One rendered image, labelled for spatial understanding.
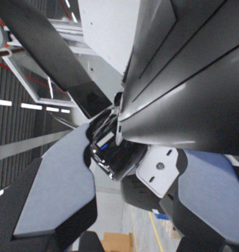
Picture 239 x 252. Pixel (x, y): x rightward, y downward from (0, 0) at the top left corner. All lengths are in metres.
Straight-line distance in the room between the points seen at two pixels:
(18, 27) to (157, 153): 0.29
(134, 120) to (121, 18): 0.40
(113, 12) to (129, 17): 0.06
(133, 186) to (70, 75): 0.31
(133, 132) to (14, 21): 0.26
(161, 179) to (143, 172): 0.03
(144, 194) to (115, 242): 7.77
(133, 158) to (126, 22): 0.35
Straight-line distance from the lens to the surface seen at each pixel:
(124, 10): 0.50
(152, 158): 0.30
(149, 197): 0.51
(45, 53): 0.34
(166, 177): 0.29
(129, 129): 0.17
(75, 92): 0.31
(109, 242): 8.19
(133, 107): 0.15
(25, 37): 0.33
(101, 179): 7.70
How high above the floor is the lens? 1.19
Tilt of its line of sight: 1 degrees down
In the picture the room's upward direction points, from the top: 83 degrees counter-clockwise
